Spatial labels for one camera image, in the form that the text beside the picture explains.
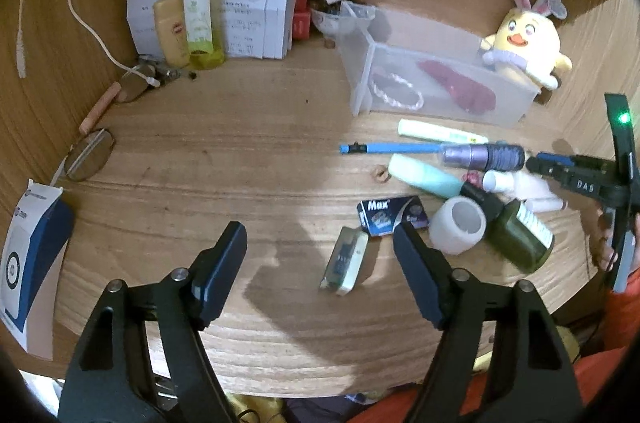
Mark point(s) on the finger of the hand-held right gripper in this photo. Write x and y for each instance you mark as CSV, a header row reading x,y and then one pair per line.
x,y
562,158
542,167

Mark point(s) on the white tape roll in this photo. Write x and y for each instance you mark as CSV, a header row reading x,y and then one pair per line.
x,y
450,228

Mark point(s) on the small clear plastic case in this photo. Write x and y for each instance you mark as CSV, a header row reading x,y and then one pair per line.
x,y
345,260

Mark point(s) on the purple cosmetic bottle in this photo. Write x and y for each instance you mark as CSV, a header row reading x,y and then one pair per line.
x,y
480,156

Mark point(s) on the person's orange clothing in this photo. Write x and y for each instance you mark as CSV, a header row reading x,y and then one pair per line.
x,y
620,328

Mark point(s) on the clear plastic storage bin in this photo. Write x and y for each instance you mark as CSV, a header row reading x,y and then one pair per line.
x,y
365,38

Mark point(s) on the person's right hand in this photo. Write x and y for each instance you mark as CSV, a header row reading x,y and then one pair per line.
x,y
604,248

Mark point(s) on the eyeglasses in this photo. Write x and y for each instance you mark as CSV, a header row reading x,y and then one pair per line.
x,y
90,155

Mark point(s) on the yellow lotion bottle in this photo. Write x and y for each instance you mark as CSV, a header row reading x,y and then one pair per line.
x,y
170,30

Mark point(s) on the teal bottle with black cap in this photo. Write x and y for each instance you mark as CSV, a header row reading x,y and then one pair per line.
x,y
425,178

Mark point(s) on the yellow chick plush bunny ears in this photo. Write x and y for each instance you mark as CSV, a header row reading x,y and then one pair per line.
x,y
530,38

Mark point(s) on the pale yellow white tube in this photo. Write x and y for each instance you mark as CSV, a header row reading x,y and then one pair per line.
x,y
440,130

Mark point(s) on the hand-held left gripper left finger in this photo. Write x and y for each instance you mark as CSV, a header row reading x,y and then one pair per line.
x,y
220,275

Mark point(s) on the dark red flat case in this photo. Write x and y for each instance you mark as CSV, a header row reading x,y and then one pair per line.
x,y
457,85

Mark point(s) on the white and blue carton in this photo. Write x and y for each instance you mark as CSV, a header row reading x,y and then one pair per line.
x,y
30,263

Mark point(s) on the tan wooden stick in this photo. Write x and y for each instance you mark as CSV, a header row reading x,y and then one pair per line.
x,y
100,108

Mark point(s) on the dark blue small box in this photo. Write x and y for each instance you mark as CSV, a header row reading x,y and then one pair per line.
x,y
387,213

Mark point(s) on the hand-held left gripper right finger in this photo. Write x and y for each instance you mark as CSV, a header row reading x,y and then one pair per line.
x,y
419,275

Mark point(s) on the dark green bottle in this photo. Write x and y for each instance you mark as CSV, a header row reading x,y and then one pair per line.
x,y
520,238

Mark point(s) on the blue pencil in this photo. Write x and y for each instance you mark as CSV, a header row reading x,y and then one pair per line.
x,y
395,148

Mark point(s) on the small white bottle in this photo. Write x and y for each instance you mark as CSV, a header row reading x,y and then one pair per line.
x,y
497,181

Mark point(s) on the clear bowl of trinkets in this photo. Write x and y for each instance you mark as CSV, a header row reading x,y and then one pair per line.
x,y
327,20

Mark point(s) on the white folded papers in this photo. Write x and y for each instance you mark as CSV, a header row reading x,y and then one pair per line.
x,y
250,13

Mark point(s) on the red books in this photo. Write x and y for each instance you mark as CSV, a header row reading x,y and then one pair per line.
x,y
301,18

